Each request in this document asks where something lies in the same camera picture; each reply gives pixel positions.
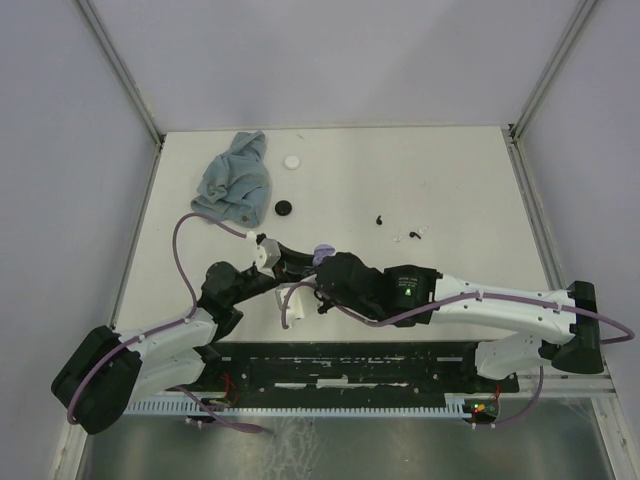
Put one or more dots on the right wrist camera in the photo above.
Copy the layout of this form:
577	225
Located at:
290	304

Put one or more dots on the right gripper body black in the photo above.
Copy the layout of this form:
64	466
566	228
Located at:
368	307

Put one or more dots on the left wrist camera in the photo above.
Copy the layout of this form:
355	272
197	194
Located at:
266	252

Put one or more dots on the black earbud charging case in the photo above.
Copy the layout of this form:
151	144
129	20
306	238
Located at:
283	208

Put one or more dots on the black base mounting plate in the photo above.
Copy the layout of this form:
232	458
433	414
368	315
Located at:
428	367

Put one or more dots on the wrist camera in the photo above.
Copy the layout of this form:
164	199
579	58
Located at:
266	252
290	304

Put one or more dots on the blue crumpled cloth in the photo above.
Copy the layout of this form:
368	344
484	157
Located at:
236	185

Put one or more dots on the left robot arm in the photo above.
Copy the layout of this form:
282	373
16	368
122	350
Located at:
109	370

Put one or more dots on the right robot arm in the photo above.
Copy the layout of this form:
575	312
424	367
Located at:
556	328

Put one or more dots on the aluminium frame rail left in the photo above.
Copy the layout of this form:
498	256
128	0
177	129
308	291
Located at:
116	63

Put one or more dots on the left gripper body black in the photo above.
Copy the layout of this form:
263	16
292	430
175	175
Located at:
282	272

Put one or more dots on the purple earbud charging case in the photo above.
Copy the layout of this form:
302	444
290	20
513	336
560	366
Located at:
321	252

